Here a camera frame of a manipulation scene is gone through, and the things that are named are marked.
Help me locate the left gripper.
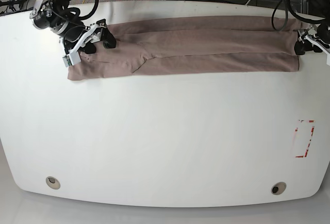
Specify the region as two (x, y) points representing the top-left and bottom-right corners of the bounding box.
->
(294, 24), (330, 55)

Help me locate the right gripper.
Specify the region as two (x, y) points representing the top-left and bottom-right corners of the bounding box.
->
(29, 0), (116, 54)

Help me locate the mauve T-shirt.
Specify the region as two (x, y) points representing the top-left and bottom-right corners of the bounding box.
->
(68, 15), (306, 81)

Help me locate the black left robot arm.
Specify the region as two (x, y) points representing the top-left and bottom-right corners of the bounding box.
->
(286, 0), (329, 58)

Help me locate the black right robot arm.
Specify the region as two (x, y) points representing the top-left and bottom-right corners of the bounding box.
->
(29, 0), (117, 56)

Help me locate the red tape rectangle marking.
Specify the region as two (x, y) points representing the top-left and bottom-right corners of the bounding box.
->
(292, 120), (315, 158)

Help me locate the right table grommet hole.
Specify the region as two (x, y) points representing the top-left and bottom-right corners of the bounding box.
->
(271, 182), (287, 196)

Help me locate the table grommet hole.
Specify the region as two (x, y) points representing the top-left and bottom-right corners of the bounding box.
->
(46, 177), (60, 190)
(271, 182), (287, 196)

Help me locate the left table grommet hole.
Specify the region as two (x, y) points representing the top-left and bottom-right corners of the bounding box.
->
(46, 177), (60, 190)

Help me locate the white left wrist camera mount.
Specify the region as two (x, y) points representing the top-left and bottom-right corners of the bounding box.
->
(298, 24), (329, 66)

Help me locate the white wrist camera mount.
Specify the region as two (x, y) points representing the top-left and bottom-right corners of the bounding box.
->
(59, 19), (107, 67)
(298, 24), (329, 66)

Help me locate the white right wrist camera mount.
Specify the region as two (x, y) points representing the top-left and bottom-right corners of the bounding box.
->
(59, 19), (107, 67)

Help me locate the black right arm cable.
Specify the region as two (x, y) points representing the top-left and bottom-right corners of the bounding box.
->
(51, 0), (100, 28)

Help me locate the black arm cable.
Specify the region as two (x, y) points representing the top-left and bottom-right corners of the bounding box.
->
(270, 0), (323, 33)
(51, 0), (100, 28)

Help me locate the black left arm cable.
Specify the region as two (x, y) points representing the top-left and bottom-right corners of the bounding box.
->
(270, 0), (323, 33)

